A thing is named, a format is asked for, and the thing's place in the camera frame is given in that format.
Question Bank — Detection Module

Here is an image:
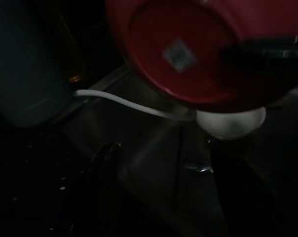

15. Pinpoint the grey water filter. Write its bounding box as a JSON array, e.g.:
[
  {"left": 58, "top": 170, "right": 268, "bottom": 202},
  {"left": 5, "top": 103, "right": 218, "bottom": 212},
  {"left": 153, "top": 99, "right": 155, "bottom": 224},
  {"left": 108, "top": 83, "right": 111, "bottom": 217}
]
[{"left": 0, "top": 0, "right": 77, "bottom": 128}]

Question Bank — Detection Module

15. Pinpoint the white bowl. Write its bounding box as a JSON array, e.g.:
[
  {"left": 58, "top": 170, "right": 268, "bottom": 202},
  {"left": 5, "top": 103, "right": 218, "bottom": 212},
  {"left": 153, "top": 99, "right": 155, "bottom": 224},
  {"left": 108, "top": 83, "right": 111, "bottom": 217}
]
[{"left": 195, "top": 106, "right": 267, "bottom": 141}]

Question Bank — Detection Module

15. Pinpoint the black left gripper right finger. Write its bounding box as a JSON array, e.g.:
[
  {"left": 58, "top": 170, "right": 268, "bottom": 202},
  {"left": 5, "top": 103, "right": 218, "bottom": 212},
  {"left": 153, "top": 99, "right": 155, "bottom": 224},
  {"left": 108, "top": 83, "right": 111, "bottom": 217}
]
[{"left": 208, "top": 138, "right": 258, "bottom": 237}]

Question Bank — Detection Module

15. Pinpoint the stainless steel sink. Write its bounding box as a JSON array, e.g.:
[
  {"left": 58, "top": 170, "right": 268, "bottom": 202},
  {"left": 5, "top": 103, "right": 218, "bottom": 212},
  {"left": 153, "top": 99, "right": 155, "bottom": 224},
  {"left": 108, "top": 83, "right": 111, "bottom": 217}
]
[{"left": 50, "top": 64, "right": 298, "bottom": 237}]

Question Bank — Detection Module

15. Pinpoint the white hose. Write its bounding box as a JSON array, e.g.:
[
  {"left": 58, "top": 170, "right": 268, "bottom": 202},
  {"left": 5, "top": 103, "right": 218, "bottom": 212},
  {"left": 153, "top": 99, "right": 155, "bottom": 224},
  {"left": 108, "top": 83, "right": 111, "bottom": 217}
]
[{"left": 74, "top": 89, "right": 198, "bottom": 122}]

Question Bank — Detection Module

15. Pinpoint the pink plate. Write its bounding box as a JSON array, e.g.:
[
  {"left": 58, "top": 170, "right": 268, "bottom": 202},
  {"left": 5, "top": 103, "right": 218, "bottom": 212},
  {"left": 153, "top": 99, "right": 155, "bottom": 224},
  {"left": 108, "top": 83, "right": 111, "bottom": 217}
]
[{"left": 106, "top": 0, "right": 298, "bottom": 113}]

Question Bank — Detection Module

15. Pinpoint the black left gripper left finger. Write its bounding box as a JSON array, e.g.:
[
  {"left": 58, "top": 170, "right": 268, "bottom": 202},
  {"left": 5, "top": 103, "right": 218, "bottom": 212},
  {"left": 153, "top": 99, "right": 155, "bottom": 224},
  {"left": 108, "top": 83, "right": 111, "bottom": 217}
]
[{"left": 81, "top": 141, "right": 122, "bottom": 237}]

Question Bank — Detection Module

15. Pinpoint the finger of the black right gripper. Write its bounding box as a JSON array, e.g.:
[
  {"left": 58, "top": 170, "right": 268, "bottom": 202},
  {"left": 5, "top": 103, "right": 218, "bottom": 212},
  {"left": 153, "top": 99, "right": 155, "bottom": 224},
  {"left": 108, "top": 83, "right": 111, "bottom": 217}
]
[{"left": 219, "top": 38, "right": 298, "bottom": 61}]

